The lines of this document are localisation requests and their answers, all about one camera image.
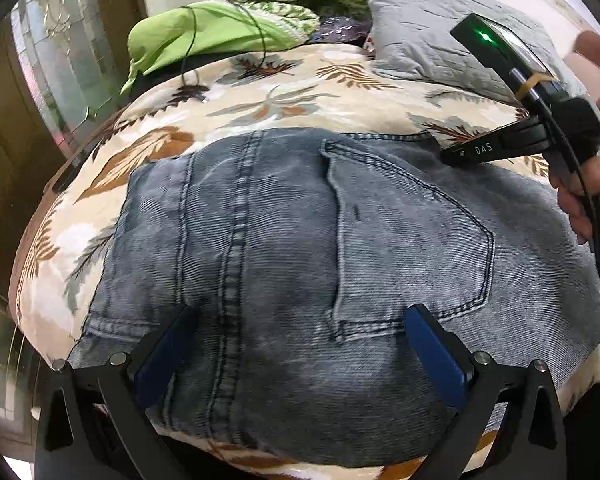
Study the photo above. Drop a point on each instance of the grey quilted pillow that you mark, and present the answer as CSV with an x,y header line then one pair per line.
x,y
420,35

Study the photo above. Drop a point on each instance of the purple cloth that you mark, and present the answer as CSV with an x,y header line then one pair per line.
x,y
340,30

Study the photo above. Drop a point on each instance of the leaf print blanket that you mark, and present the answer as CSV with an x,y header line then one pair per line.
x,y
290,95

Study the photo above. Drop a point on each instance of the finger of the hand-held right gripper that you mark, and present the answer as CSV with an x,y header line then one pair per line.
x,y
460,155

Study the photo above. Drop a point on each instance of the wooden door with glass pane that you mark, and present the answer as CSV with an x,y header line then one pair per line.
x,y
5,135

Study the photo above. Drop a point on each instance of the brown pink sofa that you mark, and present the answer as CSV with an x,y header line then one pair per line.
x,y
597,60

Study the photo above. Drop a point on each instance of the plain green pillow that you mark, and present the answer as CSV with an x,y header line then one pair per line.
x,y
205,30

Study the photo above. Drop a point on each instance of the grey denim pants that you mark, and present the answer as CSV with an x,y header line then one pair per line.
x,y
280,260

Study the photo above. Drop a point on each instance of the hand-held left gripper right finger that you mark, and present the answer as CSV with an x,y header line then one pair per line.
x,y
437,355

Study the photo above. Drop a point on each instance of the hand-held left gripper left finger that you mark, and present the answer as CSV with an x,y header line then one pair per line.
x,y
164,356

